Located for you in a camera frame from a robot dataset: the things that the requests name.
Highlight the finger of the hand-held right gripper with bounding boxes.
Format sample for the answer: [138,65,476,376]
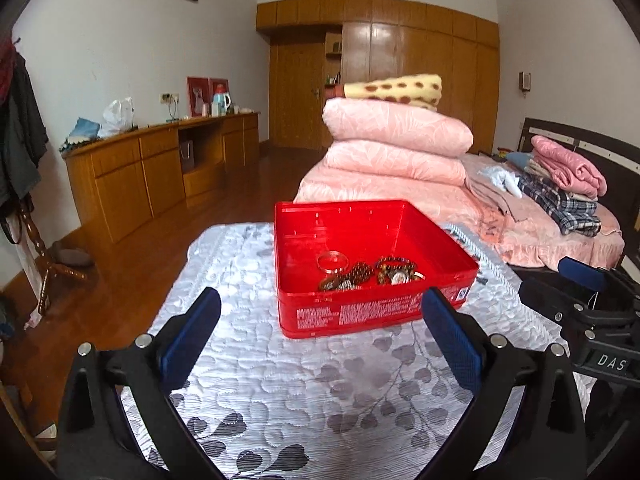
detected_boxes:
[518,277,602,332]
[558,256,640,309]

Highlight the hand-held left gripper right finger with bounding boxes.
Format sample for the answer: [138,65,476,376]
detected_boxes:
[414,287,589,480]

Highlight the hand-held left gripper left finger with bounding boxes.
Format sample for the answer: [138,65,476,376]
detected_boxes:
[56,287,223,480]

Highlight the brown bead bracelet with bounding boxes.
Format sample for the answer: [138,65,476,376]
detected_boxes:
[374,255,418,285]

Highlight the red plastic box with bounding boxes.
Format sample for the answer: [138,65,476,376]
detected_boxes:
[273,200,481,340]

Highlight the plaid shirt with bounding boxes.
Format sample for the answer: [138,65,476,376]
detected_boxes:
[517,172,604,239]

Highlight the folded pink blanket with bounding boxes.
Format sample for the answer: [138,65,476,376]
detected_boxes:
[529,134,609,200]

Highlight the beige cloth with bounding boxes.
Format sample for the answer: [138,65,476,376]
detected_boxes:
[464,170,532,224]

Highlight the white cloth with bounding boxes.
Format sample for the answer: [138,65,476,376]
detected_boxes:
[477,165,521,199]

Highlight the grey leaf quilted table cover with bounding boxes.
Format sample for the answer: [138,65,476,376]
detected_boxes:
[119,222,602,480]

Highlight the grey slippers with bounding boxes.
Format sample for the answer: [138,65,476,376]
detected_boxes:
[49,239,95,269]

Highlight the wooden coat rack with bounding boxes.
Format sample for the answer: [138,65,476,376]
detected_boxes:
[17,195,89,317]

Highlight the wooden sideboard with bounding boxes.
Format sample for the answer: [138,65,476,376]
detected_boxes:
[62,112,261,244]

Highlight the folded pink quilt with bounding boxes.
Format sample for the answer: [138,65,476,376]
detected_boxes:
[322,139,469,187]
[321,97,475,159]

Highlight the white plastic bag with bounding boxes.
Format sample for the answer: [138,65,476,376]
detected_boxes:
[99,97,137,137]

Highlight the blue cloth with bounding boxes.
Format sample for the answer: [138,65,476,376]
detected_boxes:
[58,117,104,154]

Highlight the teal thermos jug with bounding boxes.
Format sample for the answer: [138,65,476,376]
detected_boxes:
[212,85,233,116]

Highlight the yellow spotted blanket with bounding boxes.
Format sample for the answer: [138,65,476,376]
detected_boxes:
[324,73,444,114]

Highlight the dark jacket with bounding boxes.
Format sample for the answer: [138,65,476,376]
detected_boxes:
[0,52,50,212]

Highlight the wooden wardrobe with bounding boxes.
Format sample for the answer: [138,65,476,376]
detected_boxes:
[255,0,501,157]

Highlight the red scarf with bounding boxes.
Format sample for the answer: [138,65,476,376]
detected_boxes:
[0,37,19,102]

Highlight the dark spiky bead bracelet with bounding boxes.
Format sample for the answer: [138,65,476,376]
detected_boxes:
[345,262,376,285]

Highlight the dark wooden bed frame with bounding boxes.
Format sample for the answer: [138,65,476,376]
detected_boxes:
[518,117,640,273]

